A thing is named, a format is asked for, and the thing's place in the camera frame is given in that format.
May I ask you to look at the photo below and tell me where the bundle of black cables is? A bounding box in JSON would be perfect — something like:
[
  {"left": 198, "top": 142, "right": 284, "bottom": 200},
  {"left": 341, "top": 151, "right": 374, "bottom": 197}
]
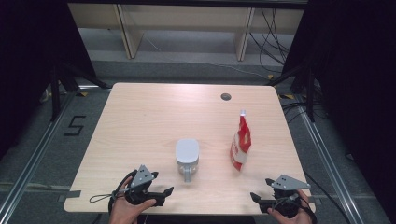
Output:
[{"left": 248, "top": 8, "right": 301, "bottom": 75}]

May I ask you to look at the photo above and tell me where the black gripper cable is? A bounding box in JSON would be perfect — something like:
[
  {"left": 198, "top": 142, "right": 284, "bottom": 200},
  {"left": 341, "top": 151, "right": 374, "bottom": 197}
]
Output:
[
  {"left": 303, "top": 171, "right": 354, "bottom": 224},
  {"left": 107, "top": 169, "right": 138, "bottom": 217}
]

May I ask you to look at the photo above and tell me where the grey loop cord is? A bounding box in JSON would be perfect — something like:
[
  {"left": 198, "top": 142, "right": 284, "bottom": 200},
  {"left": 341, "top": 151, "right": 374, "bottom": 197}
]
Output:
[{"left": 89, "top": 190, "right": 127, "bottom": 204}]

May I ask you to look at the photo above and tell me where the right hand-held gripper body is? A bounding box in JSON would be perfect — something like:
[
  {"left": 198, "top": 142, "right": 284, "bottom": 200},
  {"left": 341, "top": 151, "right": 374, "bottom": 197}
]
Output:
[{"left": 260, "top": 175, "right": 312, "bottom": 218}]

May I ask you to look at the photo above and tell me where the thin white floor cable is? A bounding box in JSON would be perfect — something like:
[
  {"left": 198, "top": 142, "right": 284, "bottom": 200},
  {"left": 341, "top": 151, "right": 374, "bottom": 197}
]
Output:
[{"left": 144, "top": 36, "right": 269, "bottom": 79}]

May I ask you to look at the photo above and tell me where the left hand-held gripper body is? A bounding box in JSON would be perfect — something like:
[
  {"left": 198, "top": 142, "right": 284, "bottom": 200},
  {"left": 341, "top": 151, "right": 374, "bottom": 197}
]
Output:
[{"left": 124, "top": 164, "right": 166, "bottom": 207}]

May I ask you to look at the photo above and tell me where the person's left hand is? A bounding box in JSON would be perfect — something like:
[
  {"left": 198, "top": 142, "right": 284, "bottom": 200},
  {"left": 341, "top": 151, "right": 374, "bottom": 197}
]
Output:
[{"left": 108, "top": 176, "right": 157, "bottom": 224}]

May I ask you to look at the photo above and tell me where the black metal stand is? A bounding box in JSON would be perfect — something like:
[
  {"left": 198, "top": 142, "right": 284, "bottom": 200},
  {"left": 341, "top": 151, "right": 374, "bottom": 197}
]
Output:
[
  {"left": 49, "top": 60, "right": 111, "bottom": 122},
  {"left": 265, "top": 63, "right": 316, "bottom": 123}
]

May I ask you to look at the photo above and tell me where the clear plastic tube with powder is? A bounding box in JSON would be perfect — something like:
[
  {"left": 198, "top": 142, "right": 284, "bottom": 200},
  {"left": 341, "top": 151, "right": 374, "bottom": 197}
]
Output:
[{"left": 229, "top": 109, "right": 252, "bottom": 172}]

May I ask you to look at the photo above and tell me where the beige wooden shelf unit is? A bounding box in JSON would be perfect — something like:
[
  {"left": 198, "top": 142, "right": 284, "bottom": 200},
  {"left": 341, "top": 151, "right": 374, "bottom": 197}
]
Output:
[{"left": 67, "top": 3, "right": 304, "bottom": 62}]

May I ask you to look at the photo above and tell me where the black curtain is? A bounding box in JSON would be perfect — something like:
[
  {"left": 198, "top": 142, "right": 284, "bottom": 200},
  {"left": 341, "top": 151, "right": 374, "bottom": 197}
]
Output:
[
  {"left": 281, "top": 0, "right": 396, "bottom": 218},
  {"left": 0, "top": 0, "right": 97, "bottom": 160}
]

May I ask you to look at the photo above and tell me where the aluminium floor rail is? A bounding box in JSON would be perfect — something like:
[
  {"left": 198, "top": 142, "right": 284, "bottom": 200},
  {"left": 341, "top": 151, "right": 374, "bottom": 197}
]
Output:
[
  {"left": 294, "top": 95, "right": 366, "bottom": 224},
  {"left": 0, "top": 90, "right": 78, "bottom": 218}
]

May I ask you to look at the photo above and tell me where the person's right hand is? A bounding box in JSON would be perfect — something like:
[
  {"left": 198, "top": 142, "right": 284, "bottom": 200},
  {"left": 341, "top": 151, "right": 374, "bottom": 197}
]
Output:
[{"left": 266, "top": 189, "right": 314, "bottom": 224}]

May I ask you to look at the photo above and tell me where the white plastic lidded container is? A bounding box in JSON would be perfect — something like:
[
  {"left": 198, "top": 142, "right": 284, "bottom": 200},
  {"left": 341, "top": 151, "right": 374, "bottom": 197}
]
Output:
[{"left": 175, "top": 138, "right": 201, "bottom": 183}]

